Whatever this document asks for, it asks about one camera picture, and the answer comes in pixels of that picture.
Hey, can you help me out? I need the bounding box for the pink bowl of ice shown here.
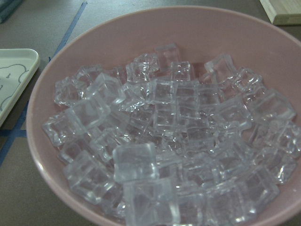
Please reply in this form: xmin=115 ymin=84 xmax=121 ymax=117
xmin=27 ymin=6 xmax=301 ymax=226

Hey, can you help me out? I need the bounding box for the cream bear tray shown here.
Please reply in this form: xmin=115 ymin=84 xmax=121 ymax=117
xmin=0 ymin=48 xmax=40 ymax=124

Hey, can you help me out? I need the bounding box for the wooden cutting board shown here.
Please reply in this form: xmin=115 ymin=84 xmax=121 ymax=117
xmin=260 ymin=0 xmax=301 ymax=25

